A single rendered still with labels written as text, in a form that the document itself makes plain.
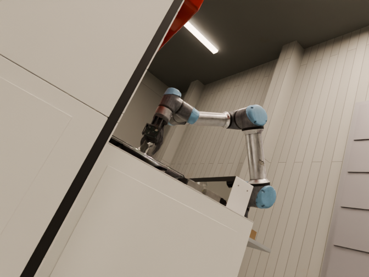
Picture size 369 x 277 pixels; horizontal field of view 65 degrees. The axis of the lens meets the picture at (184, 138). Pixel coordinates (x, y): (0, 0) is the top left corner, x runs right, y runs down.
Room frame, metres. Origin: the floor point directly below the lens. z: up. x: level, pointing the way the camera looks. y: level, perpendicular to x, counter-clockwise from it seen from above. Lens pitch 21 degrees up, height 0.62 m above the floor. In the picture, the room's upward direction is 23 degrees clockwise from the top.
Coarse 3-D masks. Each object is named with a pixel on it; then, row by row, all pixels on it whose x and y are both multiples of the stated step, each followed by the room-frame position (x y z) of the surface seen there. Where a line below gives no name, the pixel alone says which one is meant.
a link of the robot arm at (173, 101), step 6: (168, 90) 1.18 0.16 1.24; (174, 90) 1.17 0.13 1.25; (168, 96) 1.17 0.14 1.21; (174, 96) 1.17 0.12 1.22; (180, 96) 1.19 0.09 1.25; (162, 102) 1.18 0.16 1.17; (168, 102) 1.17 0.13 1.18; (174, 102) 1.18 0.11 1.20; (180, 102) 1.19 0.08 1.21; (168, 108) 1.19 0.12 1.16; (174, 108) 1.19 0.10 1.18
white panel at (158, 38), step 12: (180, 0) 0.61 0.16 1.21; (168, 12) 0.61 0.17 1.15; (168, 24) 0.61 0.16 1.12; (156, 36) 0.61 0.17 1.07; (156, 48) 0.62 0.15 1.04; (144, 60) 0.61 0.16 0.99; (144, 72) 0.62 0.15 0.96; (132, 84) 0.61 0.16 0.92; (120, 96) 0.61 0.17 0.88; (132, 96) 0.62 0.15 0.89; (120, 108) 0.61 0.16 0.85
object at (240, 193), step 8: (240, 184) 1.07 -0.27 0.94; (248, 184) 1.09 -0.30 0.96; (232, 192) 1.06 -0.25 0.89; (240, 192) 1.08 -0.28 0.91; (248, 192) 1.09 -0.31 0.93; (232, 200) 1.07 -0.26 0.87; (240, 200) 1.08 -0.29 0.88; (248, 200) 1.10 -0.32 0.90; (232, 208) 1.07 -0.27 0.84; (240, 208) 1.09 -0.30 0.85
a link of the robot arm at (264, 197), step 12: (252, 108) 1.30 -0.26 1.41; (240, 120) 1.38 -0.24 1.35; (252, 120) 1.31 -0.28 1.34; (264, 120) 1.32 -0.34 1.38; (252, 132) 1.35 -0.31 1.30; (252, 144) 1.37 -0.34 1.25; (252, 156) 1.39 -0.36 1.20; (252, 168) 1.41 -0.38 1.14; (264, 168) 1.40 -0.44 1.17; (252, 180) 1.43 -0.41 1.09; (264, 180) 1.40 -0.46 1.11; (252, 192) 1.43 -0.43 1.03; (264, 192) 1.39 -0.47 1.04; (252, 204) 1.47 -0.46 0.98; (264, 204) 1.41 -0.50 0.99
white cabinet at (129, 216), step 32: (128, 160) 0.84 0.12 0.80; (96, 192) 0.82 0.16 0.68; (128, 192) 0.86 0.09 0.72; (160, 192) 0.89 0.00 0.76; (192, 192) 0.93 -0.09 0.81; (64, 224) 0.81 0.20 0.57; (96, 224) 0.84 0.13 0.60; (128, 224) 0.87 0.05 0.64; (160, 224) 0.91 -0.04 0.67; (192, 224) 0.95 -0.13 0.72; (224, 224) 1.00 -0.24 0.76; (64, 256) 0.83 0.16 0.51; (96, 256) 0.85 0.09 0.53; (128, 256) 0.89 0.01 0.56; (160, 256) 0.92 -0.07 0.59; (192, 256) 0.96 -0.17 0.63; (224, 256) 1.01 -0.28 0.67
